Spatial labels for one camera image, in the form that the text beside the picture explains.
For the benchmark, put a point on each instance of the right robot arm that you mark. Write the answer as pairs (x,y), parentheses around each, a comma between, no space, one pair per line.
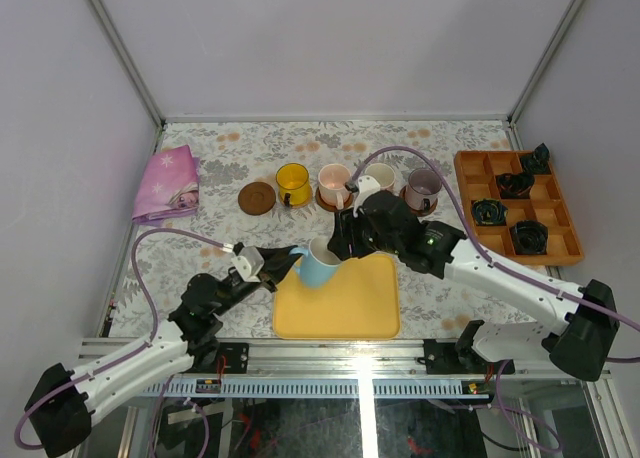
(571,325)

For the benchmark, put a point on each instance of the black rolled item top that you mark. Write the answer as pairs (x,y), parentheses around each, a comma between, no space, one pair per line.
(537,161)

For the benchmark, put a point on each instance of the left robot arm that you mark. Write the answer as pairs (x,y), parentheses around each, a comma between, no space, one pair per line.
(66,404)

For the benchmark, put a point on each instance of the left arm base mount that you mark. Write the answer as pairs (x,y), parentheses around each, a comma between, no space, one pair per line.
(222,358)

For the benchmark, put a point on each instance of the purple glass cup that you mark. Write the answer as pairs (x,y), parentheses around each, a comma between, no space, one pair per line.
(422,190)

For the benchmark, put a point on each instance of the yellow glass cup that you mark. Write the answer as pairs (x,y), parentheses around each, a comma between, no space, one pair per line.
(292,176)

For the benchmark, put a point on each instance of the aluminium front rail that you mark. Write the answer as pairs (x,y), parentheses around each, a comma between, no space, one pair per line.
(335,359)

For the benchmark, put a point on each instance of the white mug blue handle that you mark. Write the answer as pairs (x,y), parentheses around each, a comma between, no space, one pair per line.
(316,264)

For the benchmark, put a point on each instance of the dark wooden coaster far left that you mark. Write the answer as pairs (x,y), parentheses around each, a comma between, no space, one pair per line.
(256,198)

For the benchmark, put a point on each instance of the white mug pink handle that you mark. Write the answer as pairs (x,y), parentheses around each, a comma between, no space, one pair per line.
(383,174)

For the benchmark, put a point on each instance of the black rolled item bottom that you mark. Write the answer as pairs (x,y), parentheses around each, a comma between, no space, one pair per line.
(529,237)

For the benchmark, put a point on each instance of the pink ceramic mug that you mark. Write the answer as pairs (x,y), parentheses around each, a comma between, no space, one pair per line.
(332,180)

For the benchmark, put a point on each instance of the dark wooden coaster far right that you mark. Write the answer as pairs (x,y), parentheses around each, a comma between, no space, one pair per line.
(412,211)

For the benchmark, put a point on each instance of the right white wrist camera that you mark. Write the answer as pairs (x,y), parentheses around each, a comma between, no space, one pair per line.
(362,188)

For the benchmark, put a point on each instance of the dark wooden coaster middle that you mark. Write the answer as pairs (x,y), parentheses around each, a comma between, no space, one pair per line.
(329,207)

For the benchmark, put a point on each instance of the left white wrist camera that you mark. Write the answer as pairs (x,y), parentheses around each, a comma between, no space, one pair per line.
(246,261)

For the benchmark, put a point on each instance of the orange compartment organizer box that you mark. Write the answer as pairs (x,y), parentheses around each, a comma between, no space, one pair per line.
(476,173)

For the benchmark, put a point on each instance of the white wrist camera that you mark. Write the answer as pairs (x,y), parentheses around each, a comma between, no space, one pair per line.
(362,188)
(246,261)

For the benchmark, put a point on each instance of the dark wooden coaster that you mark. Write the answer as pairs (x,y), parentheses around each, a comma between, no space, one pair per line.
(256,198)
(412,211)
(329,207)

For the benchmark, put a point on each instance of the black rolled item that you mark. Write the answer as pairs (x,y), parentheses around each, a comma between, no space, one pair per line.
(537,161)
(515,185)
(489,212)
(529,237)

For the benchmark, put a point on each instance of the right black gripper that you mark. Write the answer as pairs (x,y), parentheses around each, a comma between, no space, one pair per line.
(345,232)

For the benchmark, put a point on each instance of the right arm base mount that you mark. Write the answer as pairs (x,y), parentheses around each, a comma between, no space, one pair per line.
(456,358)

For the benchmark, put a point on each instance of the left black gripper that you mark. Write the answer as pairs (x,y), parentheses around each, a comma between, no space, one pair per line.
(267,271)

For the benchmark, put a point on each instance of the floral table cloth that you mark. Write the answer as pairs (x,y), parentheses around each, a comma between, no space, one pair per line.
(232,155)

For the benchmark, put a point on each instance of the yellow plastic tray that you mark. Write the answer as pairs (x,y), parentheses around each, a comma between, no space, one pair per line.
(359,302)

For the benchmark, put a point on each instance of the purple folded cloth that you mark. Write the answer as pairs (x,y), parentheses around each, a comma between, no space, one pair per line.
(169,187)

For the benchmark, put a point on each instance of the light woven coaster left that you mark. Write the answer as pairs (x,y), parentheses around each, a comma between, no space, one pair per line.
(295,198)

